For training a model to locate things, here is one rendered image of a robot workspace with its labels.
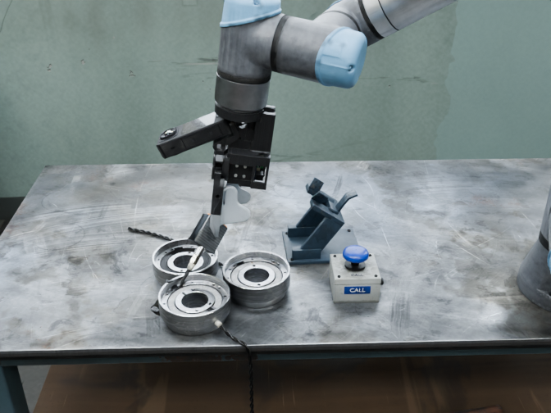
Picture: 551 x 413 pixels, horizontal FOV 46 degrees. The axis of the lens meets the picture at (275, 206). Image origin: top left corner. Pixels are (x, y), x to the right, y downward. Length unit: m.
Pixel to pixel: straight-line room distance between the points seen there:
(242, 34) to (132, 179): 0.61
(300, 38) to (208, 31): 1.69
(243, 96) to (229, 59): 0.05
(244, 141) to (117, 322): 0.33
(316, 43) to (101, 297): 0.51
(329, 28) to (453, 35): 1.80
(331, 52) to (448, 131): 1.96
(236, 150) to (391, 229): 0.39
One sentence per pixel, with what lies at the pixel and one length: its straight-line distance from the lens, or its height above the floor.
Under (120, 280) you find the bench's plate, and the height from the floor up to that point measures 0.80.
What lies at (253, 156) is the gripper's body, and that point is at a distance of 0.92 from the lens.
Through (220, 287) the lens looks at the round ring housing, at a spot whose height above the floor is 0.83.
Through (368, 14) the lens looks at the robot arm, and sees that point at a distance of 0.94.
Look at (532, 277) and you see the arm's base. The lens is 1.07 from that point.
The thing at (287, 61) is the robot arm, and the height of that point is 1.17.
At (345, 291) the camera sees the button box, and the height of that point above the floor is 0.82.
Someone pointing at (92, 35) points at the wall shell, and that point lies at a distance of 2.59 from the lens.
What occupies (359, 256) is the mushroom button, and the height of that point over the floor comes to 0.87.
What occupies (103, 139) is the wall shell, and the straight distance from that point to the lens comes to 2.72.
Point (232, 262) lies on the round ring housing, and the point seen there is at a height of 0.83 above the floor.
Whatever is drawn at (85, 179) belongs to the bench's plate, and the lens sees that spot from 1.42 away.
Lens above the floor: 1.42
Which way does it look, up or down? 29 degrees down
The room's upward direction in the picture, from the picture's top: straight up
